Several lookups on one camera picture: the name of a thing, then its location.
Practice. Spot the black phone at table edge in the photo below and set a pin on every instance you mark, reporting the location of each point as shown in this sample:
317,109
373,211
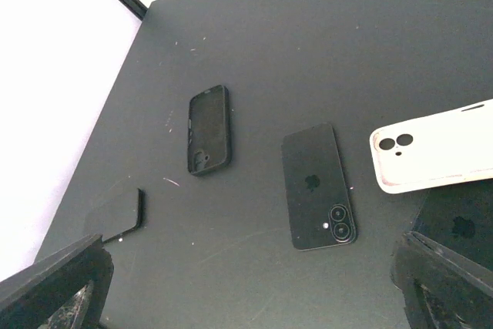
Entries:
117,216

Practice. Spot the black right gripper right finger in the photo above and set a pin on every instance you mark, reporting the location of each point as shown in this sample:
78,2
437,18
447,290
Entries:
441,288

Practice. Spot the black phone case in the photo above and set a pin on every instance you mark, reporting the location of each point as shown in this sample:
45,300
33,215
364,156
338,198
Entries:
209,145

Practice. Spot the black phone with dual camera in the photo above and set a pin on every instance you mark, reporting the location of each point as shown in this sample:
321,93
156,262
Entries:
318,204

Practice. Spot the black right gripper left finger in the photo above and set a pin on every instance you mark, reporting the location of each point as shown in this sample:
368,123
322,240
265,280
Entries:
67,289

